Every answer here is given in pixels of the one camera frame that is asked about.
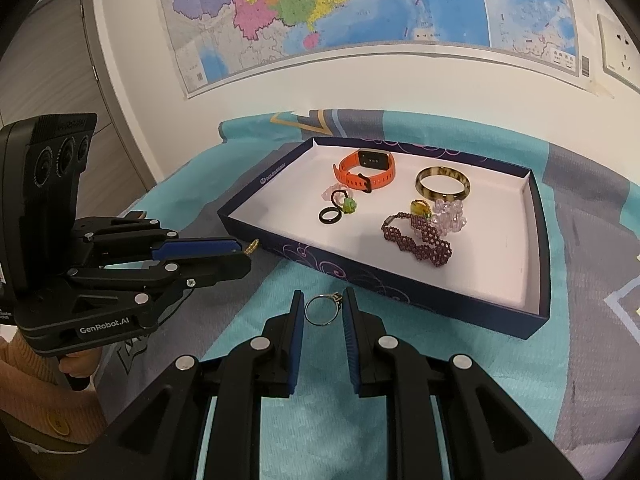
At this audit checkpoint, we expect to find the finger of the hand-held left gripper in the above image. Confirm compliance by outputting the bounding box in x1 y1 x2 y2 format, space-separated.
72 215 242 263
66 251 253 330

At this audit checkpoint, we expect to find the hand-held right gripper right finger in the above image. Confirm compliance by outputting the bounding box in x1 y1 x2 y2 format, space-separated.
341 287 586 480

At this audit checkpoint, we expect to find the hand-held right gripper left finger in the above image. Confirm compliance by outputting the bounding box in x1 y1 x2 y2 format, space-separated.
70 290 306 480

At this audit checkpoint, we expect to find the silver ring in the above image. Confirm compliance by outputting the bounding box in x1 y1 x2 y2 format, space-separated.
305 292 346 326

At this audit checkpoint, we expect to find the dark blue cardboard box tray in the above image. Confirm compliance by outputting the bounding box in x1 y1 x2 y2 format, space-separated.
216 136 552 342

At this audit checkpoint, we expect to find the dark red beaded bracelet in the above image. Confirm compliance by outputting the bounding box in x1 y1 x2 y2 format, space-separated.
381 212 453 269

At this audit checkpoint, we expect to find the black cord green bead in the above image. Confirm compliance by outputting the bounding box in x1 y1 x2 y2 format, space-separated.
330 191 358 215

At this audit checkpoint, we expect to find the clear bead bracelet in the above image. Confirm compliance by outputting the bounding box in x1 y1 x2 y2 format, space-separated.
430 199 468 235

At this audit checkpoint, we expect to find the person's left forearm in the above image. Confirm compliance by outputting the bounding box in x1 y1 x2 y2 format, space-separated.
0 332 108 446

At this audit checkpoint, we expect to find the person's left hand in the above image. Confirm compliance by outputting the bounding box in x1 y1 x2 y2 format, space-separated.
56 347 103 380

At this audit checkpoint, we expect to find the orange smartwatch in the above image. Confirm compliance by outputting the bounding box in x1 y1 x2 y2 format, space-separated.
333 148 397 193

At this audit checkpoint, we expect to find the tortoiseshell bangle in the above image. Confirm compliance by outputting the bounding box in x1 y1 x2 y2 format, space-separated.
414 166 472 201

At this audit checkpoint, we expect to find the grey door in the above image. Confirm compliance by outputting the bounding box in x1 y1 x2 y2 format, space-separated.
0 0 158 201

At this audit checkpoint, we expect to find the printed blanket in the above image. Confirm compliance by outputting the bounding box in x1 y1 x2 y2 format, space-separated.
92 107 640 480

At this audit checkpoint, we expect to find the colourful wall map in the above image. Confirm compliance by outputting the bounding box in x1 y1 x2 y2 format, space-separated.
154 0 592 102

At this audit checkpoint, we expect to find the white wall socket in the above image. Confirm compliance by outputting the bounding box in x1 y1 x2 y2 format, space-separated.
597 14 640 81

